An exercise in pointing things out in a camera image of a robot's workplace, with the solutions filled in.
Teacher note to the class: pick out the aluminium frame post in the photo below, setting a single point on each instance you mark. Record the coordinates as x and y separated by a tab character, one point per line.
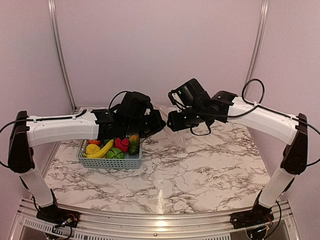
60	56
261	27

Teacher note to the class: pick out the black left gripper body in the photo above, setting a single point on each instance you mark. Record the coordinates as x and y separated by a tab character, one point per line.
146	128

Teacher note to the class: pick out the right aluminium frame post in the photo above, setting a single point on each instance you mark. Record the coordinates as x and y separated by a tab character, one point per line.
261	27

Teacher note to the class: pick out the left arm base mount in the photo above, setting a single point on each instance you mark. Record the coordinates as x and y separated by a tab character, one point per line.
58	216

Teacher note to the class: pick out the orange toy fruit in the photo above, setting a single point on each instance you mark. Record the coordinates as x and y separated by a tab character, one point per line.
96	142

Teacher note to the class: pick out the left aluminium frame post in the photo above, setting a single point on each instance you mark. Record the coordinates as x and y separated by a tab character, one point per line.
60	56

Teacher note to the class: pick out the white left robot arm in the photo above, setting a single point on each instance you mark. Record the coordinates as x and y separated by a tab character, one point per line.
99	124

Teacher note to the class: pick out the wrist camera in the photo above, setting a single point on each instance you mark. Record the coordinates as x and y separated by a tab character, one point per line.
189	95
134	105

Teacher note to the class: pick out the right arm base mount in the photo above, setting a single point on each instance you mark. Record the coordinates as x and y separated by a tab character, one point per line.
249	218

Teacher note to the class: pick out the yellow toy bananas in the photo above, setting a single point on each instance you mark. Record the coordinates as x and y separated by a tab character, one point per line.
102	152

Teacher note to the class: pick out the grey plastic basket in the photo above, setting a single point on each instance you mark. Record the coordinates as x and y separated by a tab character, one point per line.
127	163

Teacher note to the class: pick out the red toy strawberry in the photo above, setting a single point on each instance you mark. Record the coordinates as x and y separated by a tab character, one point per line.
122	144

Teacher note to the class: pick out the yellow toy lemon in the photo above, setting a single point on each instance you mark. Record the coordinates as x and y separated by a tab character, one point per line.
91	149

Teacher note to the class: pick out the green toy pepper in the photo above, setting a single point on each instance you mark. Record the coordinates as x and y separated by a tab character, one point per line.
106	141

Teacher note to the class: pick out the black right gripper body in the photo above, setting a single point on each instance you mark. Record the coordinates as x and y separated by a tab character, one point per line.
194	117

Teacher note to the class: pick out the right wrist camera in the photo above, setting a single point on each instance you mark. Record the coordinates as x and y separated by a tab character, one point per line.
189	95

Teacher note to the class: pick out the green orange toy mango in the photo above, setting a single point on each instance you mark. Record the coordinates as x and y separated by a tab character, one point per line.
134	145

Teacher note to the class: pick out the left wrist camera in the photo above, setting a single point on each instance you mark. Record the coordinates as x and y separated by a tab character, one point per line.
134	105

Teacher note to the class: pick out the aluminium front rail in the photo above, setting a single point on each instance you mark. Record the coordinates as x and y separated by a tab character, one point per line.
108	225

